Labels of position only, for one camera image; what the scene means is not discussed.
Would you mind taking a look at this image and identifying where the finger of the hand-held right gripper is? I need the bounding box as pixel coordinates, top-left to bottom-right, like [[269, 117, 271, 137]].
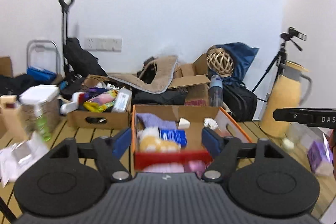
[[273, 108, 315, 124]]

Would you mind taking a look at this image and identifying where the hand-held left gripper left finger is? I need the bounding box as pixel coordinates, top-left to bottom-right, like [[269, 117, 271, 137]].
[[50, 127, 132, 182]]

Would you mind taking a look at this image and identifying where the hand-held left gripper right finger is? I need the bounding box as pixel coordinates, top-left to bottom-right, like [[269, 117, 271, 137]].
[[202, 126, 285, 182]]

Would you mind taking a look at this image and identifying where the red cardboard box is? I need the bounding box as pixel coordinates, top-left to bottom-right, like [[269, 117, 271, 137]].
[[131, 105, 252, 170]]

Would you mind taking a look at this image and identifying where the white wedge sponge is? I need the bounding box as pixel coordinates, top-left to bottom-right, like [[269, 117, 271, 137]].
[[178, 117, 191, 130]]

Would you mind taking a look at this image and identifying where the yellow plush toy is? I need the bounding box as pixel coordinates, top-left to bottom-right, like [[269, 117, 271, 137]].
[[138, 127, 181, 153]]

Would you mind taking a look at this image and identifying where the blue packet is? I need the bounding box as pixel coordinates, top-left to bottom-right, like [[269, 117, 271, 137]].
[[160, 129, 188, 147]]

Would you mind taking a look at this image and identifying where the purple fuzzy cloth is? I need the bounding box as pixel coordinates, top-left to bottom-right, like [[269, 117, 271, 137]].
[[136, 113, 177, 132]]

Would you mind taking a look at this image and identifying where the pink soft pouch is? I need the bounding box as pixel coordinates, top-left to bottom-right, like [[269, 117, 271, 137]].
[[184, 160, 206, 175]]

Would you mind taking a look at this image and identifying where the yellow thermos jug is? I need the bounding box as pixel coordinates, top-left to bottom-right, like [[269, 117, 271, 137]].
[[259, 60, 313, 138]]

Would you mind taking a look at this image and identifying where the white crumpled tissue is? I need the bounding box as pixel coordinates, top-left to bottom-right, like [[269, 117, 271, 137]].
[[203, 118, 219, 128]]

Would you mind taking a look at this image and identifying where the glass cup with candle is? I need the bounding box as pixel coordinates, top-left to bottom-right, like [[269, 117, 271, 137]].
[[281, 123, 309, 152]]

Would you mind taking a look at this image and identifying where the small brown cardboard box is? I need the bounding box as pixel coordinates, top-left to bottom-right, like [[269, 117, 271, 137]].
[[67, 88, 132, 130]]

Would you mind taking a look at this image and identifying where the white packet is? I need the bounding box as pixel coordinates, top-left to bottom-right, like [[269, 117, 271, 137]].
[[112, 88, 132, 112]]

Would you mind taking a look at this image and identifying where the purple tissue box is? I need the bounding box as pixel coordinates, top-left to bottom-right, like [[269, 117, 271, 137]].
[[307, 140, 334, 177]]

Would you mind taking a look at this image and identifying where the yellow pink snack packet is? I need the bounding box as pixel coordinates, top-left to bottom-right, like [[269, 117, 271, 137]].
[[83, 90, 118, 113]]

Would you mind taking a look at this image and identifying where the black bag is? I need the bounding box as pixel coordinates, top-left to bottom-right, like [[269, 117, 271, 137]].
[[223, 84, 258, 122]]

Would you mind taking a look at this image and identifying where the grey water bottle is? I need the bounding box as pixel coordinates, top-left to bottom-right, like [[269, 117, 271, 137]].
[[209, 75, 223, 107]]

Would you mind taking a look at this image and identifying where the pink fuzzy cloth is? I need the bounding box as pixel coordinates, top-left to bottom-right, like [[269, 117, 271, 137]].
[[143, 164, 184, 173]]

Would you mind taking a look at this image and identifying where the black folded cloth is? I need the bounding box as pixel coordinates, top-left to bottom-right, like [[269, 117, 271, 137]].
[[133, 90, 187, 106]]

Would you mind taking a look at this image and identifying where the white bottle with red cap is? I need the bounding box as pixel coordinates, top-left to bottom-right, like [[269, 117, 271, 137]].
[[60, 93, 87, 115]]

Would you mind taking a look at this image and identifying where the dark blue cloth bag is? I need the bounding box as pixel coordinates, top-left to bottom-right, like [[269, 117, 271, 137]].
[[210, 42, 259, 88]]

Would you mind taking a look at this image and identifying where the tan mat with grey edge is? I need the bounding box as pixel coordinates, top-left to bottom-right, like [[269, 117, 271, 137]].
[[108, 55, 179, 94]]

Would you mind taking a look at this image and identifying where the clear container with white lid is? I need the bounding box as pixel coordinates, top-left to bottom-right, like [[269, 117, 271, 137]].
[[19, 85, 61, 132]]

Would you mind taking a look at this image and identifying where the wicker ball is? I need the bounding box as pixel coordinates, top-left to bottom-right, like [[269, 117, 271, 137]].
[[206, 47, 234, 76]]

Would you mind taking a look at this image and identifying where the blue crate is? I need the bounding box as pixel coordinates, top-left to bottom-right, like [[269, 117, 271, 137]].
[[27, 67, 57, 83]]

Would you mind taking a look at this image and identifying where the pile of white paper packets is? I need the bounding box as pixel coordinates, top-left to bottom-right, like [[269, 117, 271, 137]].
[[0, 132, 49, 186]]

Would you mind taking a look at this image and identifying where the wooden box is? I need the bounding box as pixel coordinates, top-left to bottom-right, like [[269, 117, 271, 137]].
[[0, 95, 24, 140]]

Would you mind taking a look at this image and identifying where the black clothing pile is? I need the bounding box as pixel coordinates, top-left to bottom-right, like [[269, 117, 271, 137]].
[[0, 74, 34, 96]]

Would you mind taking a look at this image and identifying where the black metal rod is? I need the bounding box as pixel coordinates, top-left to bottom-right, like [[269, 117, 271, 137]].
[[0, 196, 17, 223]]

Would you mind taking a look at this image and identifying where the large brown cardboard box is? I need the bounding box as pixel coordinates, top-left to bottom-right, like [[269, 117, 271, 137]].
[[0, 56, 13, 77]]

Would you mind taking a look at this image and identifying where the black tripod with camera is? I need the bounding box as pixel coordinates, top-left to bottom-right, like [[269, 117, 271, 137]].
[[251, 27, 307, 102]]

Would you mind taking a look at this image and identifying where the black trolley with handle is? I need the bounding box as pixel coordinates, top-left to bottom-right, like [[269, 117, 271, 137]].
[[57, 0, 108, 93]]

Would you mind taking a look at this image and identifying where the row of wall outlets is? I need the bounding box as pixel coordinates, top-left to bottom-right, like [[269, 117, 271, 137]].
[[84, 36, 123, 52]]

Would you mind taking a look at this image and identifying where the grey folding stool frame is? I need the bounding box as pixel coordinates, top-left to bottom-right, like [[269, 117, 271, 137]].
[[26, 40, 59, 75]]

